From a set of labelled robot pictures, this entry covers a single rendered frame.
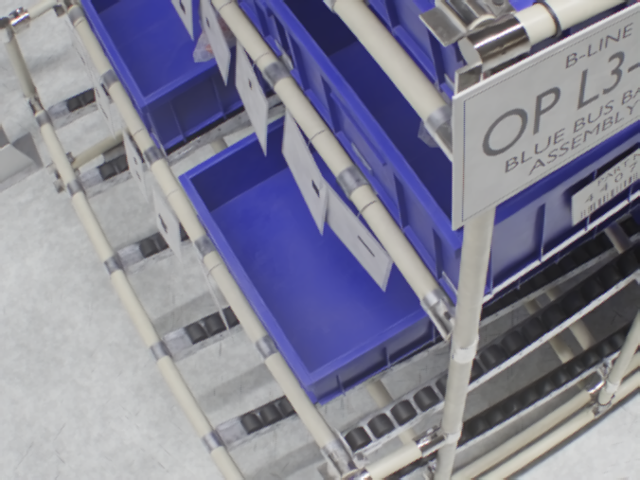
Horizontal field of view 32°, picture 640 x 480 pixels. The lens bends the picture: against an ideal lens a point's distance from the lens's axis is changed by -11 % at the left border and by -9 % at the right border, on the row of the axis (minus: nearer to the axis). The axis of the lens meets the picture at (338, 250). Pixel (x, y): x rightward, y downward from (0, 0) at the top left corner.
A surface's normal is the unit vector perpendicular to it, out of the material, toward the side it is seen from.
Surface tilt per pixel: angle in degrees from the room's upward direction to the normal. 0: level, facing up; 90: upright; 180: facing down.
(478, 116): 90
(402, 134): 4
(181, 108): 90
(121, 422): 0
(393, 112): 4
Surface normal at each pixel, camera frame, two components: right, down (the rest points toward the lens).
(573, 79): 0.51, 0.76
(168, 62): -0.09, -0.41
